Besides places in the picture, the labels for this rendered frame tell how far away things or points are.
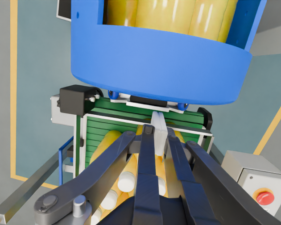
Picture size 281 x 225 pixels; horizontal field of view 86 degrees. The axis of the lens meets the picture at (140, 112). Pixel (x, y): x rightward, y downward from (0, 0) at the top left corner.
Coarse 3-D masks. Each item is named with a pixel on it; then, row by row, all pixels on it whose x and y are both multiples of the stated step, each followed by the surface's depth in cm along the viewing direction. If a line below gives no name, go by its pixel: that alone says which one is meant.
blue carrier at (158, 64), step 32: (96, 0) 15; (256, 0) 23; (96, 32) 15; (128, 32) 14; (160, 32) 13; (96, 64) 16; (128, 64) 15; (160, 64) 14; (192, 64) 14; (224, 64) 15; (160, 96) 15; (192, 96) 16; (224, 96) 17
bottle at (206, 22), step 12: (204, 0) 20; (216, 0) 20; (228, 0) 21; (204, 12) 20; (216, 12) 20; (192, 24) 21; (204, 24) 20; (216, 24) 21; (204, 36) 21; (216, 36) 22
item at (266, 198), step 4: (264, 192) 33; (268, 192) 33; (260, 196) 33; (264, 196) 33; (268, 196) 33; (272, 196) 33; (256, 200) 34; (260, 200) 33; (264, 200) 33; (268, 200) 33; (272, 200) 33; (260, 204) 34; (264, 204) 33; (268, 204) 33
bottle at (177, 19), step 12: (144, 0) 17; (156, 0) 16; (168, 0) 16; (180, 0) 16; (192, 0) 17; (144, 12) 17; (156, 12) 16; (168, 12) 16; (180, 12) 17; (192, 12) 18; (144, 24) 17; (156, 24) 17; (168, 24) 17; (180, 24) 17
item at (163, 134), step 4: (160, 112) 22; (160, 116) 20; (160, 120) 19; (164, 120) 19; (160, 124) 18; (164, 124) 18; (160, 128) 16; (164, 128) 16; (164, 132) 16; (160, 136) 16; (164, 136) 16; (160, 140) 16; (164, 140) 16; (160, 144) 16; (164, 144) 16; (160, 148) 16; (160, 152) 16
